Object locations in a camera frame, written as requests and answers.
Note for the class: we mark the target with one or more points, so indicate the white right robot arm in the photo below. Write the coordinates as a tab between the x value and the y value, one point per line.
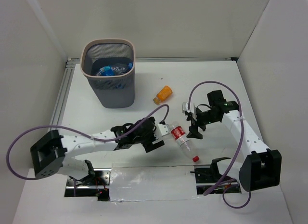
262	166

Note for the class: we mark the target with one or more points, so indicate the grey mesh waste bin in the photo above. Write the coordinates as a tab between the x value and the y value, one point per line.
116	91

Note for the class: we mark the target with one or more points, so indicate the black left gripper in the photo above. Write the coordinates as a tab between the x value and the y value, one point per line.
153	138

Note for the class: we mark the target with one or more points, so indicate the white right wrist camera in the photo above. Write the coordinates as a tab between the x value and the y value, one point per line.
189	111

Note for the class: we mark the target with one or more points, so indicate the clear bottle dark blue label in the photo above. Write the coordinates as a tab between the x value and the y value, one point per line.
104	71

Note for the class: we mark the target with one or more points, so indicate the clear bottle light blue label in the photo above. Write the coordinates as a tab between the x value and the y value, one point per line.
120	69

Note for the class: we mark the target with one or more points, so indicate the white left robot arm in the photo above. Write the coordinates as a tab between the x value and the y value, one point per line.
77	145

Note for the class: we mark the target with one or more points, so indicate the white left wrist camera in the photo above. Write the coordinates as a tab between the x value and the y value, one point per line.
162	132

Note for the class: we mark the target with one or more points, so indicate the clear bottle red label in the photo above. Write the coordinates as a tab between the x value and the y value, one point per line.
186	145

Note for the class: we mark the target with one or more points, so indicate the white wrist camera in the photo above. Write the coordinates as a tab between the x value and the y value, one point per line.
189	111
162	132

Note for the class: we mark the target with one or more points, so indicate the aluminium frame rail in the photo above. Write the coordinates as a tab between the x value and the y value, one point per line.
56	113

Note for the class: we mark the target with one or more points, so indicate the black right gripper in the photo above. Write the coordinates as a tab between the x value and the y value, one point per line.
193	130

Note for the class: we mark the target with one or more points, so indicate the orange juice bottle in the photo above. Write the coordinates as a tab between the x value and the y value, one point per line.
165	92

